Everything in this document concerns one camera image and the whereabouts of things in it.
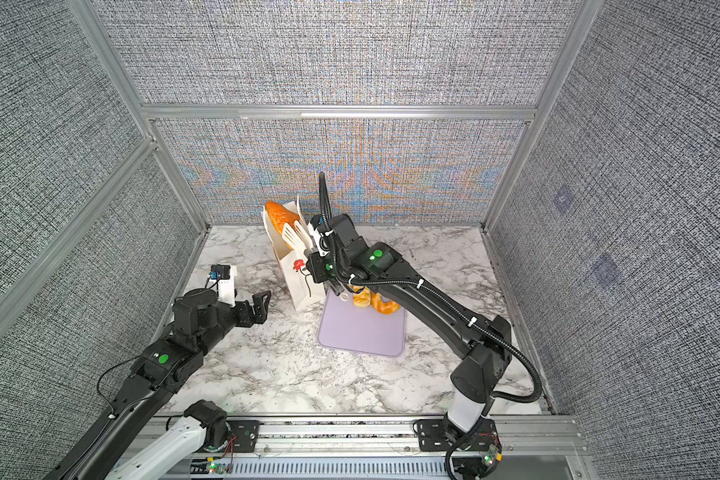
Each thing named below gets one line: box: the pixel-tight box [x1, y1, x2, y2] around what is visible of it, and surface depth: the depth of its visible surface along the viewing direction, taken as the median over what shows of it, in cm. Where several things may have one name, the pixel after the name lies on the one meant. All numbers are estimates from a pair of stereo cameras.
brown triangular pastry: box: [265, 201, 301, 235], surface depth 78 cm
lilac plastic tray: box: [318, 289, 406, 356], surface depth 95 cm
